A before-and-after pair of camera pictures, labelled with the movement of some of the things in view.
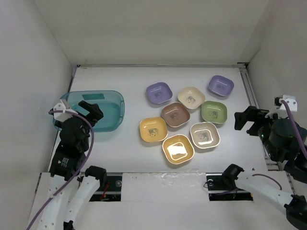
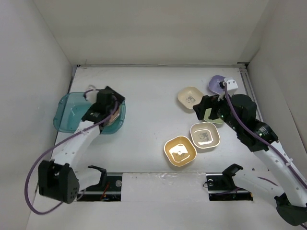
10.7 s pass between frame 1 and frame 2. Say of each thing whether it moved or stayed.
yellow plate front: stayed
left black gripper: moved
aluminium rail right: stayed
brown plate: moved
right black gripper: moved
